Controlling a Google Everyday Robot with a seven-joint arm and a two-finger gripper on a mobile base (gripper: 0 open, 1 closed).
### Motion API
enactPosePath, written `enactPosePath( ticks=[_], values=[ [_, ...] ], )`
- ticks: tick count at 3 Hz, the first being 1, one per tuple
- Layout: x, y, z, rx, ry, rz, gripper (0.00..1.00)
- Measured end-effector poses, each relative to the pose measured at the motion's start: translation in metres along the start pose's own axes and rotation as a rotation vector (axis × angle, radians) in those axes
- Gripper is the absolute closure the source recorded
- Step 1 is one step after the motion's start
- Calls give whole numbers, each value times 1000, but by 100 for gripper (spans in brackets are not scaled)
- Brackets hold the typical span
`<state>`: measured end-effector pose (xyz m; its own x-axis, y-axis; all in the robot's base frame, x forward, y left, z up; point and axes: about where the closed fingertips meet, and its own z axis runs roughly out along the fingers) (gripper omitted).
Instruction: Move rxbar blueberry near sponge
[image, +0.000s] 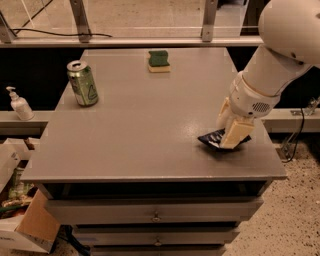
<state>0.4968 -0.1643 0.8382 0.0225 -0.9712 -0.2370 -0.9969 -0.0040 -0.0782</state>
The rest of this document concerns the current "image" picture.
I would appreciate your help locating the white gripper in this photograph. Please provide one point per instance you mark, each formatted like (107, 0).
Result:
(249, 99)

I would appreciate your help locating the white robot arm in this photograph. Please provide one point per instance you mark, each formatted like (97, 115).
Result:
(290, 31)

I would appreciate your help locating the green bottle in box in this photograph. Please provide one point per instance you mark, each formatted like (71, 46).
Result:
(18, 188)

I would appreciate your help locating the green and yellow sponge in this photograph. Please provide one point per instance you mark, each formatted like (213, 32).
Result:
(158, 61)

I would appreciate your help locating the cardboard box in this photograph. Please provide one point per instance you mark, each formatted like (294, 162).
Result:
(24, 222)

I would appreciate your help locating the grey drawer cabinet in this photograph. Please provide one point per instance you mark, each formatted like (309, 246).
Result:
(130, 174)

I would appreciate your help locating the dark blue rxbar wrapper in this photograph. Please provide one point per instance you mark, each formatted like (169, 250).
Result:
(213, 140)

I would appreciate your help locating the white pump bottle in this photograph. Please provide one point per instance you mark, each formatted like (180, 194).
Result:
(20, 105)

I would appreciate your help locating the green soda can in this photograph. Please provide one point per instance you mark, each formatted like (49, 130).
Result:
(82, 82)

